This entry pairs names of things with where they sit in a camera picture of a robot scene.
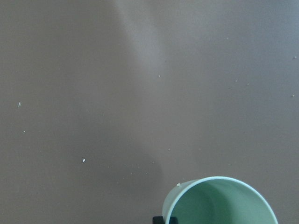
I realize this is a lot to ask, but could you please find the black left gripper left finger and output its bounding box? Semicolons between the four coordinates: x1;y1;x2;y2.
152;216;164;224

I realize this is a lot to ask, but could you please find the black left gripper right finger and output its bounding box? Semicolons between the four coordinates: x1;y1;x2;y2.
169;217;178;224

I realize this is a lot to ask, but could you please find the green cup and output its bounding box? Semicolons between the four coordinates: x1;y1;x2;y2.
162;176;278;224

